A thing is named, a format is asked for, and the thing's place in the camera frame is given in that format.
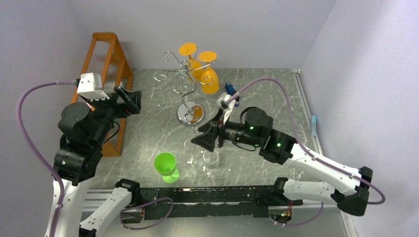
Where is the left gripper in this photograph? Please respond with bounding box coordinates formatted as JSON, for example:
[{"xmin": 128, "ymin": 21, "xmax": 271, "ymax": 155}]
[{"xmin": 85, "ymin": 85, "xmax": 143, "ymax": 146}]

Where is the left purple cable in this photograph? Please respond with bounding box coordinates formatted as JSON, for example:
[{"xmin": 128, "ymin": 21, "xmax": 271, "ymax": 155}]
[{"xmin": 15, "ymin": 80, "xmax": 79, "ymax": 237}]

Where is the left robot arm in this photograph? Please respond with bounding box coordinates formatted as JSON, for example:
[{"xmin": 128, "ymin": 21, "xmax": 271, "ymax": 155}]
[{"xmin": 45, "ymin": 86, "xmax": 142, "ymax": 237}]

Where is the clear wine glass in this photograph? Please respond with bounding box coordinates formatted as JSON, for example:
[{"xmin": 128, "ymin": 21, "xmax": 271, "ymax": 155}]
[
  {"xmin": 203, "ymin": 151, "xmax": 220, "ymax": 178},
  {"xmin": 184, "ymin": 138, "xmax": 202, "ymax": 170}
]

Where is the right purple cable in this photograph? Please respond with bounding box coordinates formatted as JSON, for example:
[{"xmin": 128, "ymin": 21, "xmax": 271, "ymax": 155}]
[{"xmin": 226, "ymin": 78, "xmax": 386, "ymax": 205}]

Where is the light blue edge clip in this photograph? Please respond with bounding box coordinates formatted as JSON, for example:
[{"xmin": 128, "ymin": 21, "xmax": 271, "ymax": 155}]
[{"xmin": 311, "ymin": 115, "xmax": 317, "ymax": 137}]

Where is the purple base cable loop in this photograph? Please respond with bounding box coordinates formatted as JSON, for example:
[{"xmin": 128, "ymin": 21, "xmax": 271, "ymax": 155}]
[{"xmin": 119, "ymin": 196, "xmax": 175, "ymax": 231}]

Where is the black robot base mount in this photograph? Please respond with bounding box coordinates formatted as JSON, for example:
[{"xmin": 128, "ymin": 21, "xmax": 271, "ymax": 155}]
[{"xmin": 127, "ymin": 185, "xmax": 303, "ymax": 220}]

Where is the chrome wine glass rack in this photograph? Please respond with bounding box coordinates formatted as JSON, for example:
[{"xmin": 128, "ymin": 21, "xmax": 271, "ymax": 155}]
[{"xmin": 154, "ymin": 48, "xmax": 206, "ymax": 127}]

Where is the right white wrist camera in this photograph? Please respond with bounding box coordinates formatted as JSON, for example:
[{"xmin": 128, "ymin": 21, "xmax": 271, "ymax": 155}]
[{"xmin": 217, "ymin": 92, "xmax": 239, "ymax": 124}]

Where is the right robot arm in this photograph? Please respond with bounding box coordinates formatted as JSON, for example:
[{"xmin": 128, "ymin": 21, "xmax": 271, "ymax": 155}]
[{"xmin": 191, "ymin": 107, "xmax": 373, "ymax": 216}]

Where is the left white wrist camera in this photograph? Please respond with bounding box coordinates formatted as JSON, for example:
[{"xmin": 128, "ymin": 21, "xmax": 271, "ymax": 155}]
[{"xmin": 76, "ymin": 73, "xmax": 110, "ymax": 101}]

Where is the blue black utility tool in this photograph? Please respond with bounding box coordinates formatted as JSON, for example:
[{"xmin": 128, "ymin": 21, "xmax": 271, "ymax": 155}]
[{"xmin": 224, "ymin": 82, "xmax": 237, "ymax": 96}]

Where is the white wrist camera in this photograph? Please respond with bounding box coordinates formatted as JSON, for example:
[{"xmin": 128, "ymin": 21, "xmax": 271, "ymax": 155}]
[
  {"xmin": 217, "ymin": 92, "xmax": 239, "ymax": 124},
  {"xmin": 76, "ymin": 73, "xmax": 110, "ymax": 101}
]

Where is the orange plastic wine glass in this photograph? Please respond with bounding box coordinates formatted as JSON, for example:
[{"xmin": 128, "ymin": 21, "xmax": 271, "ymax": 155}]
[
  {"xmin": 198, "ymin": 51, "xmax": 219, "ymax": 94},
  {"xmin": 178, "ymin": 42, "xmax": 204, "ymax": 80}
]

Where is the green plastic wine glass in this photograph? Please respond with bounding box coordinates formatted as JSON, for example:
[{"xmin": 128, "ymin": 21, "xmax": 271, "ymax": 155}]
[{"xmin": 154, "ymin": 152, "xmax": 179, "ymax": 184}]

